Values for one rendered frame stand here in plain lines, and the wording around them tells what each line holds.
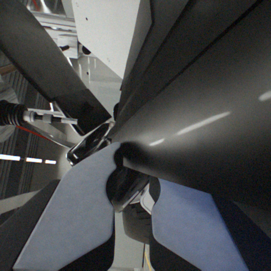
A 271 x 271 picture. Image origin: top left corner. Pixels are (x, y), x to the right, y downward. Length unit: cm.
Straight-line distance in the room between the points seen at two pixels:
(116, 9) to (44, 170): 1267
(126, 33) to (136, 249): 743
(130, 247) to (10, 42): 750
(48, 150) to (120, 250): 758
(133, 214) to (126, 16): 42
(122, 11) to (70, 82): 22
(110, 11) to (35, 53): 24
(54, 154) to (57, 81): 1259
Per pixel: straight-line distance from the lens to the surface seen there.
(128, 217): 48
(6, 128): 29
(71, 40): 83
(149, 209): 32
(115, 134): 17
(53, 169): 1288
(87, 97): 36
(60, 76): 36
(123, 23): 52
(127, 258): 779
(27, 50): 35
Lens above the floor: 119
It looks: 4 degrees down
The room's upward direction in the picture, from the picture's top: 83 degrees counter-clockwise
